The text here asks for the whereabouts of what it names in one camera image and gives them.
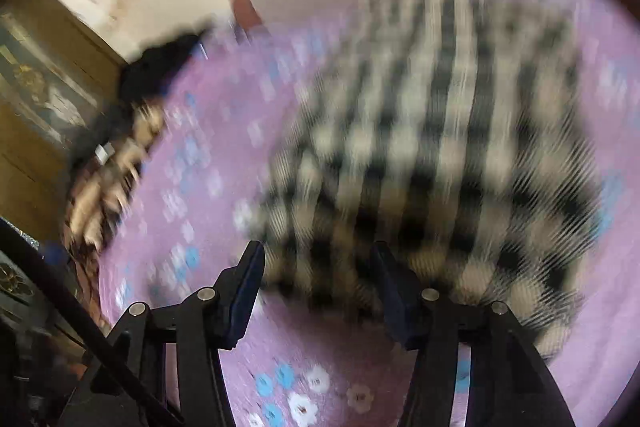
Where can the dark grey garment with tag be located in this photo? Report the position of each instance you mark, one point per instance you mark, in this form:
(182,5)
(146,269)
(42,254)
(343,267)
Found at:
(100,132)

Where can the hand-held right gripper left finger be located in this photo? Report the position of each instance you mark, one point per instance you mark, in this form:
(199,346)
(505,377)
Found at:
(247,287)

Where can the brown beige patterned cloth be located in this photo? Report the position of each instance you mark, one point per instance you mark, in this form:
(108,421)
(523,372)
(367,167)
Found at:
(95,207)

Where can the purple floral bedsheet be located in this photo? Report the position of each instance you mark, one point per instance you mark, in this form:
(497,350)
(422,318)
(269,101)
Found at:
(210,147)

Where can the black garment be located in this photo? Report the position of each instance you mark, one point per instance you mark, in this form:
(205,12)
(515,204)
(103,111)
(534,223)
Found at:
(155,67)

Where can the wooden cabinet with glass door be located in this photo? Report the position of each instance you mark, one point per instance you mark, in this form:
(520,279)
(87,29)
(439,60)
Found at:
(45,57)

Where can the black beige checked coat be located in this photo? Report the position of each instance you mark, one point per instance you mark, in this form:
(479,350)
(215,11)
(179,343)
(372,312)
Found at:
(425,132)

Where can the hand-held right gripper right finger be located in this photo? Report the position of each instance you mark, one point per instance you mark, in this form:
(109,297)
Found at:
(395,297)

